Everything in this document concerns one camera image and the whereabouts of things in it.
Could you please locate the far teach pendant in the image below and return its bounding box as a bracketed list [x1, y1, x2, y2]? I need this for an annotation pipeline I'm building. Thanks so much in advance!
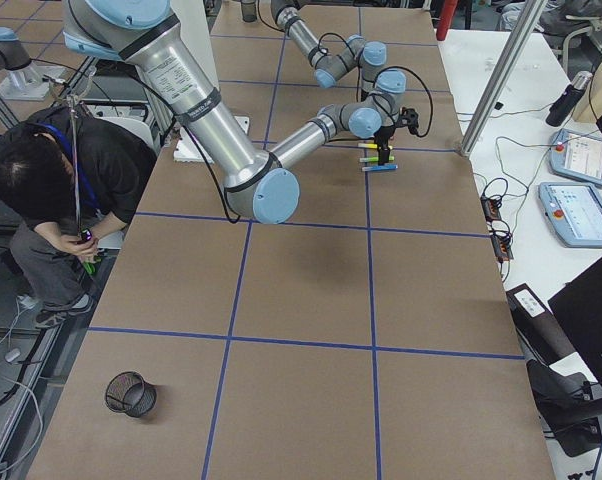
[549, 128, 602, 188]

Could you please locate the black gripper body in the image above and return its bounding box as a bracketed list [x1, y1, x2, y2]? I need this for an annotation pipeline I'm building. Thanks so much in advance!
[374, 107, 419, 145]

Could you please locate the black water bottle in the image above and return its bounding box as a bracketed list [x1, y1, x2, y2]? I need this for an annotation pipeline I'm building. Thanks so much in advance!
[545, 71, 593, 127]

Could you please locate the aluminium frame post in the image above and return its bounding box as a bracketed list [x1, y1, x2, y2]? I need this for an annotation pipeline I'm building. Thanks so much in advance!
[458, 0, 546, 158]

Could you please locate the black mesh pen cup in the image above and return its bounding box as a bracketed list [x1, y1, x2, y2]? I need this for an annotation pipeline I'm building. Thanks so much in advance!
[104, 371, 157, 418]
[240, 0, 257, 23]

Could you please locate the teach pendant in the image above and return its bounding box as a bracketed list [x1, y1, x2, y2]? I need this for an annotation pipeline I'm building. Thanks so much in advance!
[538, 182, 602, 248]
[549, 128, 602, 188]

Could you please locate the red cylinder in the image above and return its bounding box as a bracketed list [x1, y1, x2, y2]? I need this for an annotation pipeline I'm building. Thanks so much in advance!
[436, 0, 458, 41]

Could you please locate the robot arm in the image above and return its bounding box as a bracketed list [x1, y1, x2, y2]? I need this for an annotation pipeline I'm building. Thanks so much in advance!
[270, 0, 387, 99]
[63, 1, 418, 224]

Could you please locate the near teach pendant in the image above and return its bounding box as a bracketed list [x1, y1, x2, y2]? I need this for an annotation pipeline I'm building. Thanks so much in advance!
[538, 182, 602, 248]

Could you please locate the green highlighter pen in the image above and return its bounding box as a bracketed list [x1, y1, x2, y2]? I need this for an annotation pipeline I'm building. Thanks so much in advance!
[359, 155, 395, 163]

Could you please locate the far black mesh pen cup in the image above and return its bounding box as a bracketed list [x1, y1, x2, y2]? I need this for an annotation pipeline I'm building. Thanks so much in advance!
[240, 0, 257, 23]

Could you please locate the blue highlighter pen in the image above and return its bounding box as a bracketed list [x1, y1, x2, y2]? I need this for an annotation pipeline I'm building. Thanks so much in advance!
[361, 163, 398, 172]

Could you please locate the black monitor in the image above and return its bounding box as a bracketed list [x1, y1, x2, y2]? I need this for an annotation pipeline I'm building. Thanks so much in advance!
[549, 257, 602, 384]

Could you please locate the seated person in black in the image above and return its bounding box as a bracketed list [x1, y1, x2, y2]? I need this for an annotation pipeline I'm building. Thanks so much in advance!
[0, 106, 157, 329]

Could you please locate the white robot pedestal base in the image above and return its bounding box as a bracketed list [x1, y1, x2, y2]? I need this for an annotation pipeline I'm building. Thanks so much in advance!
[174, 126, 237, 163]

